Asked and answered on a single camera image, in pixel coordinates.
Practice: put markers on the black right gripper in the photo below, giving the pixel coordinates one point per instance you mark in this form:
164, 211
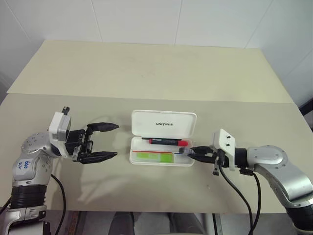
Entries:
212, 156

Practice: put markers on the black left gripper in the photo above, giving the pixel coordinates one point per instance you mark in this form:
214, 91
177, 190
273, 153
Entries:
75, 139

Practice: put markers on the small grey purple eraser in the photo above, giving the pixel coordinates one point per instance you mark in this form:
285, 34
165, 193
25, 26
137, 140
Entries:
183, 150

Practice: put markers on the red and black marker pen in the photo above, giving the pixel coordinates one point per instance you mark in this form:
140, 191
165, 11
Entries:
168, 141

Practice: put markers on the white plastic pencil case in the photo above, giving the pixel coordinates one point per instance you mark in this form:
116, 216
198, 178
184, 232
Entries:
163, 122

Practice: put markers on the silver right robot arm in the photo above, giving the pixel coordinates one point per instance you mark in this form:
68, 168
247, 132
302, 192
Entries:
269, 156

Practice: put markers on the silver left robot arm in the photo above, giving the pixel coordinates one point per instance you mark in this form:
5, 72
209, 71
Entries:
31, 147

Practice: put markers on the metal table leg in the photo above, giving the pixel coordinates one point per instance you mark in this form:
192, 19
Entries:
217, 225

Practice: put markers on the dark rounded shape under table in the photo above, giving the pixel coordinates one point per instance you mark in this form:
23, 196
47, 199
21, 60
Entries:
122, 225

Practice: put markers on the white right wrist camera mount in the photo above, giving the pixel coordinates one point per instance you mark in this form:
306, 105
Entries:
226, 142

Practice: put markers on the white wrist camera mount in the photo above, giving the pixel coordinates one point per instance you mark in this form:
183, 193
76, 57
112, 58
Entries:
55, 127
226, 142

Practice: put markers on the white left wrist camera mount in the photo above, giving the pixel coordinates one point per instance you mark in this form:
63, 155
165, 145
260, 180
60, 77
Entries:
55, 127

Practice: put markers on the dark frame beside table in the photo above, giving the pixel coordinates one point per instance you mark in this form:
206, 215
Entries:
307, 102

